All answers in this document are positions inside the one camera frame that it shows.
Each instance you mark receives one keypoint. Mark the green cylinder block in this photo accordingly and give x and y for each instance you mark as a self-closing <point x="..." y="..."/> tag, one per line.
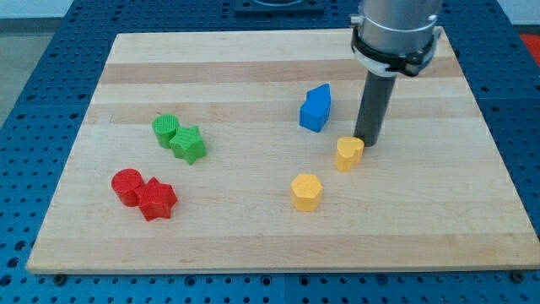
<point x="164" y="127"/>

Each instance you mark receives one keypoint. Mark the wooden board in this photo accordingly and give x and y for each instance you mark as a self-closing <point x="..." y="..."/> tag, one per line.
<point x="432" y="195"/>

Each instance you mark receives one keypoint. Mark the yellow heart block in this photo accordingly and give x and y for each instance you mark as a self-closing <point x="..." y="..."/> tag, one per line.
<point x="349" y="151"/>

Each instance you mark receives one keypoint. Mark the blue pentagon block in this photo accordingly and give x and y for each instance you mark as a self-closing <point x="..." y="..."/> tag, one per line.
<point x="320" y="94"/>

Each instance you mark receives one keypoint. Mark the red cylinder block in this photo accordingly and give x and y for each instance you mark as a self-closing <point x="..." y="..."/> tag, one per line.
<point x="124" y="183"/>

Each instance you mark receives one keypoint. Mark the blue cube block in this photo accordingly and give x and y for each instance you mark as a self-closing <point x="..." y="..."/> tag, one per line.
<point x="314" y="114"/>

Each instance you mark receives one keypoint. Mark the green star block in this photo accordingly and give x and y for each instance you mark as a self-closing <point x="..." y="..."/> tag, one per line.
<point x="188" y="144"/>

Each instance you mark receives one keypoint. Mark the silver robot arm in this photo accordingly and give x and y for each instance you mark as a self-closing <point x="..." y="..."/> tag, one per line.
<point x="390" y="37"/>

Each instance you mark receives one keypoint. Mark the yellow hexagon block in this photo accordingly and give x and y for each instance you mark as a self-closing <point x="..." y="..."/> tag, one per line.
<point x="306" y="192"/>

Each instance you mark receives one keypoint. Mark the red star block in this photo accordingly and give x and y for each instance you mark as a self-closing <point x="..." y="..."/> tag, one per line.
<point x="156" y="199"/>

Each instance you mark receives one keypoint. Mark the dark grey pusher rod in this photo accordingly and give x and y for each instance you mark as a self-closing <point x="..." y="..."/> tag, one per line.
<point x="372" y="110"/>

